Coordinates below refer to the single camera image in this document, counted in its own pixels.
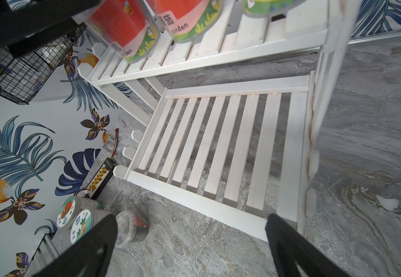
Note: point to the red strawberry lid jar left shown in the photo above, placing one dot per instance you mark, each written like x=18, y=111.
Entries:
x=71, y=208

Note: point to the clear seed container orange label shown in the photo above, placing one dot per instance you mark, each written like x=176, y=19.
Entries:
x=263, y=8

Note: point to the clear seed container red label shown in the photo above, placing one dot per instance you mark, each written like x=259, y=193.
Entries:
x=186, y=19

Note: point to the green white lid jar left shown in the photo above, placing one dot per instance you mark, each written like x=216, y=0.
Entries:
x=85, y=221

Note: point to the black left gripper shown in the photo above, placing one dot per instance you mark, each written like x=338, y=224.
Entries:
x=38, y=23

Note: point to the black wire basket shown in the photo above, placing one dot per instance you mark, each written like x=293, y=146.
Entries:
x=22, y=78

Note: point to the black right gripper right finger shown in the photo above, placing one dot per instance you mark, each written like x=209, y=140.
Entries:
x=291, y=251

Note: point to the white slatted wooden shelf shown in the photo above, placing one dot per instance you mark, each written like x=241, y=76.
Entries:
x=210, y=148

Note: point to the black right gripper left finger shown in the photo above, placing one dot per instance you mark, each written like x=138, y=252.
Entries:
x=88, y=257

